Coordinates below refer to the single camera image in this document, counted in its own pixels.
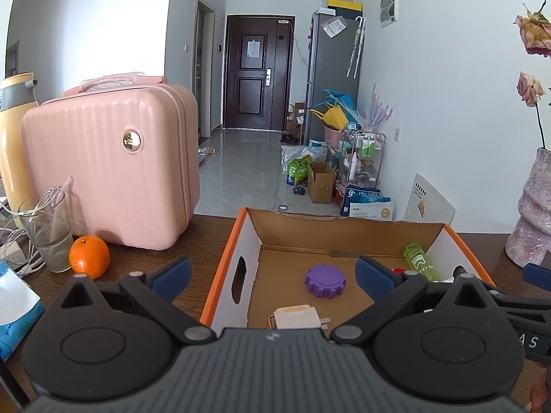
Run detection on white wall panel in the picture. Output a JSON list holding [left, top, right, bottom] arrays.
[[380, 0, 399, 29]]

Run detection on orange fruit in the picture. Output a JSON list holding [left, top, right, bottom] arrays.
[[69, 235, 111, 279]]

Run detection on white flat board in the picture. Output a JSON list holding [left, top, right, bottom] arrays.
[[403, 173, 456, 224]]

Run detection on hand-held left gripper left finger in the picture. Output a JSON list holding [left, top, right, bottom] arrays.
[[56, 257, 216, 346]]

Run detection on purple clothes hangers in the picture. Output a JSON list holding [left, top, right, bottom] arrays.
[[362, 84, 393, 127]]

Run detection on purple gear-shaped lid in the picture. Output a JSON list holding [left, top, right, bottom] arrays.
[[305, 264, 347, 299]]

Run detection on pink hard-shell suitcase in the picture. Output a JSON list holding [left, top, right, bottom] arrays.
[[20, 75, 201, 251]]

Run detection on orange-edged cardboard box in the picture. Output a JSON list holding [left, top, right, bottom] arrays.
[[199, 207, 496, 332]]

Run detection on green plastic bottle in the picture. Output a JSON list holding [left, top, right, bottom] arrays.
[[403, 243, 440, 282]]

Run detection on paper sheet in sleeve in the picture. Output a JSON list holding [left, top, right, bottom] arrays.
[[323, 16, 346, 38]]

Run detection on white folded umbrella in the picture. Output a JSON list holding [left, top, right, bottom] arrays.
[[348, 16, 366, 79]]

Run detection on beige power adapter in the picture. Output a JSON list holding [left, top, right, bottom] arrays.
[[268, 305, 332, 331]]

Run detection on yellow bag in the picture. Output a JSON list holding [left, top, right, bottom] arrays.
[[310, 104, 347, 130]]

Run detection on pink glitter vase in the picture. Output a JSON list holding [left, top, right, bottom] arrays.
[[505, 147, 551, 268]]

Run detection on blue tissue pack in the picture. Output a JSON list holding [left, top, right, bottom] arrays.
[[0, 260, 46, 360]]

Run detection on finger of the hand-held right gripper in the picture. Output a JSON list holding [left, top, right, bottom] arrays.
[[522, 263, 551, 287], [486, 282, 551, 310]]

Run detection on pink bucket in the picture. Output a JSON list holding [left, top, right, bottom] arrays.
[[324, 125, 347, 146]]

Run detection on clear drinking glass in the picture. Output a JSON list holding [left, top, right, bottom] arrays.
[[18, 176, 75, 273]]

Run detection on dark brown door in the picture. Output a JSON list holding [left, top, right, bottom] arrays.
[[221, 14, 298, 132]]

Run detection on blue folded frame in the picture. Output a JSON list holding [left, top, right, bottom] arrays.
[[321, 88, 358, 115]]

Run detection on clear plastic bag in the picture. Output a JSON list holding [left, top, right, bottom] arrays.
[[281, 145, 330, 173]]

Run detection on grey refrigerator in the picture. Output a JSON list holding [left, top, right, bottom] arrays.
[[303, 9, 366, 147]]

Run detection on white charger cables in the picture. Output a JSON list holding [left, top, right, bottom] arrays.
[[0, 200, 44, 276]]

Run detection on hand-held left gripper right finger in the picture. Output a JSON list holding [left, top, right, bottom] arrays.
[[329, 255, 496, 345]]

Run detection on dried rose bouquet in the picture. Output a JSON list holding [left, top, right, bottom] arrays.
[[513, 2, 551, 149]]

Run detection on white blue printed bag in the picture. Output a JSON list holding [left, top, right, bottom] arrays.
[[340, 195, 394, 221]]

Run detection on yellow thermos jug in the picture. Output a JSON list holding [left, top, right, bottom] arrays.
[[0, 72, 39, 229]]

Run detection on person's right hand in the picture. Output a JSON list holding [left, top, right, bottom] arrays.
[[529, 363, 551, 413]]

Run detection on blue package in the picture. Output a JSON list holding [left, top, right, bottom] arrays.
[[344, 184, 382, 201]]

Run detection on brown cardboard carton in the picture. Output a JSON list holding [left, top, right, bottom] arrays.
[[286, 102, 306, 136]]

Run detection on small open cardboard box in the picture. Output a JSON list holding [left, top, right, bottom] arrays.
[[307, 162, 337, 204]]

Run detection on metal storage rack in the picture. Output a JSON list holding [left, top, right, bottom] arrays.
[[338, 123, 387, 190]]

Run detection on green snack bag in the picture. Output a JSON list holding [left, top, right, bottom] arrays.
[[286, 159, 311, 186]]

